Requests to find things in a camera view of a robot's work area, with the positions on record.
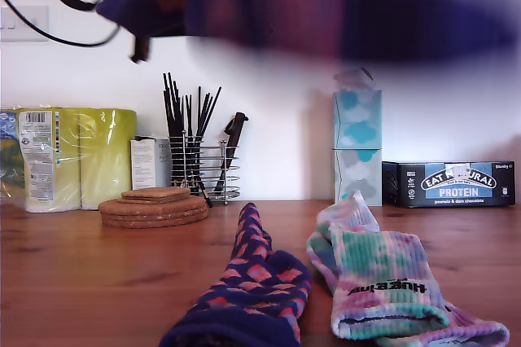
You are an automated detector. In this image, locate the tie-dye crew sock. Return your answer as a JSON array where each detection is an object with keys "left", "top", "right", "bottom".
[
  {"left": 316, "top": 188, "right": 451, "bottom": 340},
  {"left": 304, "top": 231, "right": 510, "bottom": 347}
]

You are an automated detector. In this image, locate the purple pink-patterned sock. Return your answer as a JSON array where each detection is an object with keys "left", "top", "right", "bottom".
[
  {"left": 157, "top": 201, "right": 313, "bottom": 347},
  {"left": 96, "top": 0, "right": 521, "bottom": 66}
]

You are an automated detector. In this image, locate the black thin stick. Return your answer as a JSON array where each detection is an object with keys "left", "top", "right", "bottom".
[
  {"left": 173, "top": 81, "right": 185, "bottom": 185},
  {"left": 195, "top": 86, "right": 203, "bottom": 185},
  {"left": 185, "top": 87, "right": 223, "bottom": 185},
  {"left": 187, "top": 94, "right": 194, "bottom": 185},
  {"left": 167, "top": 74, "right": 182, "bottom": 185},
  {"left": 163, "top": 73, "right": 181, "bottom": 185}
]

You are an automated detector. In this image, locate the black marker pen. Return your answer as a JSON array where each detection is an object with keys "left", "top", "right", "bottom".
[{"left": 198, "top": 178, "right": 214, "bottom": 209}]

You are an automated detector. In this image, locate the grey cloud tissue box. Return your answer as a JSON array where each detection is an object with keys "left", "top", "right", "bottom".
[{"left": 333, "top": 148, "right": 383, "bottom": 207}]

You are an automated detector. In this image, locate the blue cloud tissue box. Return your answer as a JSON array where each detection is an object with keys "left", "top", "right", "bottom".
[{"left": 332, "top": 89, "right": 383, "bottom": 152}]

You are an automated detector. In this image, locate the square cork coaster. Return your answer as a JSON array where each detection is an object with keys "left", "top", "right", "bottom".
[
  {"left": 130, "top": 187, "right": 191, "bottom": 197},
  {"left": 120, "top": 191, "right": 191, "bottom": 204}
]

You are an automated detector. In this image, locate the white tissue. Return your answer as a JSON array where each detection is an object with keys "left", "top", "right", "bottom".
[{"left": 332, "top": 68, "right": 374, "bottom": 94}]

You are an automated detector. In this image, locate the small white printed carton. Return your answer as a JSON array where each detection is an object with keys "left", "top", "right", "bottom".
[{"left": 129, "top": 137, "right": 172, "bottom": 191}]

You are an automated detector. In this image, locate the yellow paper towel pack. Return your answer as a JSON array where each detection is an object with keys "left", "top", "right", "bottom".
[{"left": 0, "top": 106, "right": 138, "bottom": 214}]

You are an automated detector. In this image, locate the black protein bar box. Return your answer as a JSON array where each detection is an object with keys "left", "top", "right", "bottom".
[{"left": 381, "top": 160, "right": 516, "bottom": 209}]

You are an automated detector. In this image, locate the black-handled knife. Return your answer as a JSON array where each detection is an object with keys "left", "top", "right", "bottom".
[{"left": 213, "top": 112, "right": 250, "bottom": 195}]

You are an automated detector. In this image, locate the chrome wire caddy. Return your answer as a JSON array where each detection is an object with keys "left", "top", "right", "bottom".
[{"left": 169, "top": 130, "right": 242, "bottom": 204}]

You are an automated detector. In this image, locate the white light switch plate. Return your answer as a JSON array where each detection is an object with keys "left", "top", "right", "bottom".
[{"left": 0, "top": 5, "right": 50, "bottom": 43}]

